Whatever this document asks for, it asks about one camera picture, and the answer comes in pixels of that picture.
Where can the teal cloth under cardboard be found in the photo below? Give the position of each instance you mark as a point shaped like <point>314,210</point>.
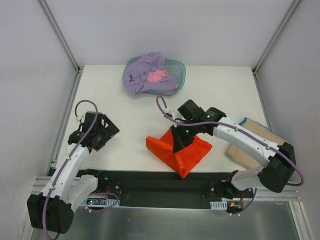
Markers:
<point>241,123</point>

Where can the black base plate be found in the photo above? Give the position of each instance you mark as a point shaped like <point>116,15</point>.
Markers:
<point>148,189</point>

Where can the teal plastic basket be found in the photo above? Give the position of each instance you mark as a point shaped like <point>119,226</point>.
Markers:
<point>173,67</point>

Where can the slotted cable duct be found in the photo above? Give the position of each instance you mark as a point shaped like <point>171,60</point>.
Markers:
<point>99,202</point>
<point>219,205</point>

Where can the orange t shirt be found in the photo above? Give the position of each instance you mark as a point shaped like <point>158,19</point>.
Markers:
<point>183,161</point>

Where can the left aluminium frame post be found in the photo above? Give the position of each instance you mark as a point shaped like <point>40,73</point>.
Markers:
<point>59,34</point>

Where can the aluminium frame post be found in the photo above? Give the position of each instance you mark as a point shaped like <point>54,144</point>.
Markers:
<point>59,34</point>
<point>294,5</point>

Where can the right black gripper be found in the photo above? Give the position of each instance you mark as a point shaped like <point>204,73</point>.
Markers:
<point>182,139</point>

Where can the right slotted cable duct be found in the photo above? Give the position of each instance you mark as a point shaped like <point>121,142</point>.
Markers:
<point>219,205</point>

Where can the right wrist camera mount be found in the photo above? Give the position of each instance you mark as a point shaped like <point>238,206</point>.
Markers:
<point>171,114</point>

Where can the right aluminium frame post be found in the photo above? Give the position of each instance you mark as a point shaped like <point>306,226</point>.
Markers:
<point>294,5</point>

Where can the left slotted cable duct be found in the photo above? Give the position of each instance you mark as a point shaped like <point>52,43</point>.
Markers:
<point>99,202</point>

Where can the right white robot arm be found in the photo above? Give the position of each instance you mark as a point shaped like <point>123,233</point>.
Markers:
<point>276,161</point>

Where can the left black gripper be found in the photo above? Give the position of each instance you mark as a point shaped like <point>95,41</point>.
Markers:
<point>105,135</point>

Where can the lilac t shirt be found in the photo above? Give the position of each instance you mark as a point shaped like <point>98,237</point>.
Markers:
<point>135,77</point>

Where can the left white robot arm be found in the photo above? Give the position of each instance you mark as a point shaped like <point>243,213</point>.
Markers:
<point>53,209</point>

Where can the pink t shirt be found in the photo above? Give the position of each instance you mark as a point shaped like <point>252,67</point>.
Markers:
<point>161,80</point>

